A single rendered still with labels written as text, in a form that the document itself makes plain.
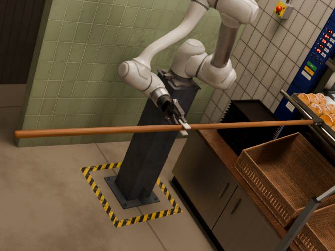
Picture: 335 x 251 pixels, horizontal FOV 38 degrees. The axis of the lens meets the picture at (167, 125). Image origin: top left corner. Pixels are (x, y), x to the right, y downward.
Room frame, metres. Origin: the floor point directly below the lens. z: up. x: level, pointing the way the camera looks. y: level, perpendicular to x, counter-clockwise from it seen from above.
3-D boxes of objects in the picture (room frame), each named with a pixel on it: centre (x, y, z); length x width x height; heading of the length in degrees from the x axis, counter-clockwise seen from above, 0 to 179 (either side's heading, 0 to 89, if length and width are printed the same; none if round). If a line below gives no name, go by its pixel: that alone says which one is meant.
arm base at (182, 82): (2.78, 0.06, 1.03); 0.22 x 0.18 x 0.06; 136
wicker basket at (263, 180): (2.71, -0.88, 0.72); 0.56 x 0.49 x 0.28; 43
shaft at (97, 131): (2.00, -0.12, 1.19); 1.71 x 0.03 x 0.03; 132
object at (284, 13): (3.54, -0.42, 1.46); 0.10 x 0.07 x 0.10; 42
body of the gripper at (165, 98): (2.07, 0.03, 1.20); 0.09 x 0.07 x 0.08; 43
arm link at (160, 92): (2.13, 0.08, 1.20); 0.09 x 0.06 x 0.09; 133
